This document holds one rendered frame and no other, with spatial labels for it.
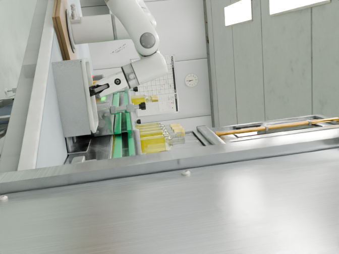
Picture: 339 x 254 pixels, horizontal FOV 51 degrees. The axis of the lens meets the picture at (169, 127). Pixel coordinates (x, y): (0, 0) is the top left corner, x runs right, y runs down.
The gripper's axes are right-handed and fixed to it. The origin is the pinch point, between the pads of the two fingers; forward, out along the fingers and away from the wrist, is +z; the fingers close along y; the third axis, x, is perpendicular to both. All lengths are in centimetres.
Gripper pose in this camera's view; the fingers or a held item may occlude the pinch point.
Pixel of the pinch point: (80, 94)
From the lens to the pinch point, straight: 114.8
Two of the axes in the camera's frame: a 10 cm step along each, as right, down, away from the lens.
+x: -3.5, -9.1, -2.2
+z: -9.3, 3.7, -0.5
